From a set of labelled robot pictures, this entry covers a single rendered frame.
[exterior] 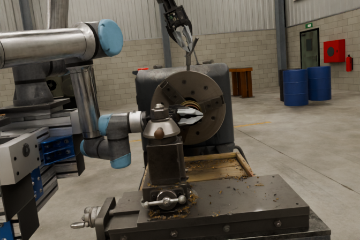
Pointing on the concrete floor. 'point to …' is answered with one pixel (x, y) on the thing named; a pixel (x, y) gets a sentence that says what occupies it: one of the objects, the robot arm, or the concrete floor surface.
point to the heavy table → (241, 82)
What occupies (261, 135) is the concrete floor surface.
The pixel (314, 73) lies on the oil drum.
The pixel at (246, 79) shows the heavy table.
